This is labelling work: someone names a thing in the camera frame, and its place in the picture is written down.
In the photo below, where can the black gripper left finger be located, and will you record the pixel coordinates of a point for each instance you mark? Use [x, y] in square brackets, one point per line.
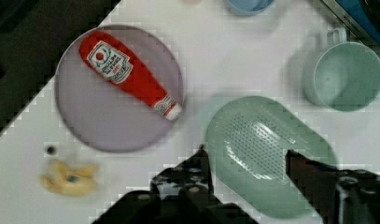
[193, 172]

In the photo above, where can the green plastic cup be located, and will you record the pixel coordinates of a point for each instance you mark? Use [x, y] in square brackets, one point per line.
[344, 76]

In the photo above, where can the red ketchup bottle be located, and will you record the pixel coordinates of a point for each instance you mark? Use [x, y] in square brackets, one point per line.
[116, 63]

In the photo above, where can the purple plate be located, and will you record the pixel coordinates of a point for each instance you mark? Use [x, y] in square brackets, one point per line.
[99, 114]

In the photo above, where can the blue plastic cup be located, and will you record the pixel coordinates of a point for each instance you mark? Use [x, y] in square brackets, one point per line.
[247, 7]

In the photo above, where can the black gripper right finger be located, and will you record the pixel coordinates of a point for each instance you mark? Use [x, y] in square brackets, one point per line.
[339, 196]

